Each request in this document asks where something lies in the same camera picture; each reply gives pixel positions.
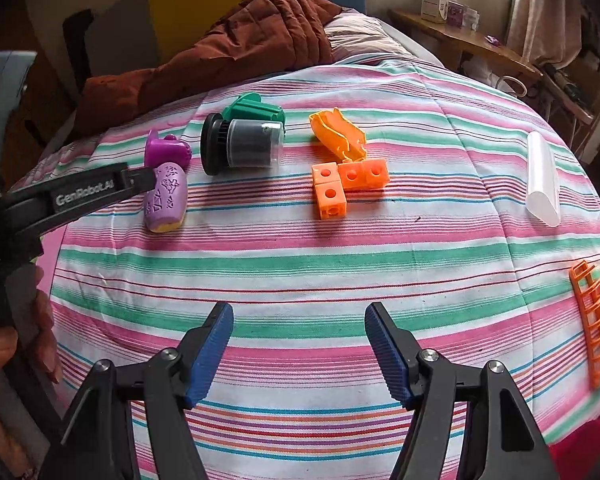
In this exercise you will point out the pale pillow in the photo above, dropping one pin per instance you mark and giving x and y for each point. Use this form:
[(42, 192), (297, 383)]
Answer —
[(365, 35)]

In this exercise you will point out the orange plastic scoop piece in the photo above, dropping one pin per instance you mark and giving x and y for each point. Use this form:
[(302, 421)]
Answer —
[(337, 132)]

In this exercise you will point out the small purple object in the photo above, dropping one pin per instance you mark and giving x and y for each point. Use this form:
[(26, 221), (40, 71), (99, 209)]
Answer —
[(492, 40)]

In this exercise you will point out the person's left hand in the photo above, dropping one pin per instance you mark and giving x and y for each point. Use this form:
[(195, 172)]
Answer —
[(50, 330)]

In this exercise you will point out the purple textured oval toy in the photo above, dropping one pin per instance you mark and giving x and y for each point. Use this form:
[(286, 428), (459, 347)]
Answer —
[(166, 197)]

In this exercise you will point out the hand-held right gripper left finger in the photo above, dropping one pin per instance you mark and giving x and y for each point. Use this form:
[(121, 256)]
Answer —
[(210, 355)]

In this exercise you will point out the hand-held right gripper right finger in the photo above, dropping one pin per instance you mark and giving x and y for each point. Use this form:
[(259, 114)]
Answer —
[(387, 355)]

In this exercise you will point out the black-capped clear container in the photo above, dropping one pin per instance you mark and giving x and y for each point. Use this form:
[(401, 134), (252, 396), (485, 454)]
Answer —
[(245, 145)]

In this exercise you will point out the beige curtain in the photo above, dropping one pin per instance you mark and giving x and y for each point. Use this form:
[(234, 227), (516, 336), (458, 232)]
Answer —
[(545, 10)]

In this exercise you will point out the grey yellow blue headboard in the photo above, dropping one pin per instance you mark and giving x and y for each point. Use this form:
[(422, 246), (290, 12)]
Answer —
[(190, 5)]

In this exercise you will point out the brown quilted blanket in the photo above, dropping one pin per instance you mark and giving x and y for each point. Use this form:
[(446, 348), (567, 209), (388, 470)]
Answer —
[(220, 50)]

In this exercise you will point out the wooden shelf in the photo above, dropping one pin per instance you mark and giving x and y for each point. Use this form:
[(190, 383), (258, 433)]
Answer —
[(460, 45)]

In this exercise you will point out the magenta mushroom-shaped toy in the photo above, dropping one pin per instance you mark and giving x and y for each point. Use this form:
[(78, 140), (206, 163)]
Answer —
[(165, 150)]

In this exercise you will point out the orange plastic ladder piece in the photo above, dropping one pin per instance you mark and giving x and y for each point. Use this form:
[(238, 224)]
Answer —
[(587, 320)]

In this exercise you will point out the small clear box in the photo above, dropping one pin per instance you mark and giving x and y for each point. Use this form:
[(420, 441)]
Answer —
[(471, 19)]

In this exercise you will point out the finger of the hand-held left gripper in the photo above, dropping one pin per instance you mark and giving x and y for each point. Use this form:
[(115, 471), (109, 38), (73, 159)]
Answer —
[(140, 180)]

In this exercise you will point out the orange linked cube blocks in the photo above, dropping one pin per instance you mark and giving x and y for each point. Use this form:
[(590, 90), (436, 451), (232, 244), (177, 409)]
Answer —
[(330, 195)]

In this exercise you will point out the purple small box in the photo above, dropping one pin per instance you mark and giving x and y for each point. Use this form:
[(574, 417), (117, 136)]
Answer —
[(456, 14)]

